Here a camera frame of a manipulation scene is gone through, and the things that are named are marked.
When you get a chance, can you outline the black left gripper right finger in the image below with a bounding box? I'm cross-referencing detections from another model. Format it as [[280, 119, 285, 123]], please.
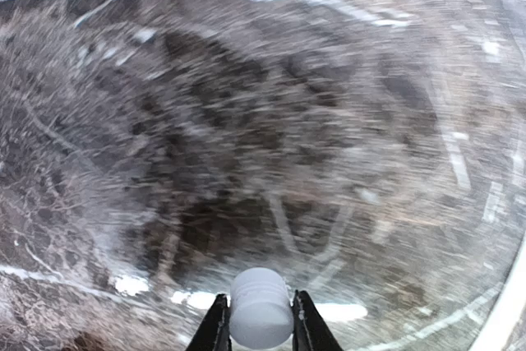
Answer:
[[292, 290, 343, 351]]

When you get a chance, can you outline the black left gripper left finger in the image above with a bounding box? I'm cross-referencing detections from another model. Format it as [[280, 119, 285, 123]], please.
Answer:
[[186, 293, 231, 351]]

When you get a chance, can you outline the white glue stick cap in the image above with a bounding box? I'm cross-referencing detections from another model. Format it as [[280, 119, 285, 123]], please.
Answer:
[[229, 267, 293, 350]]

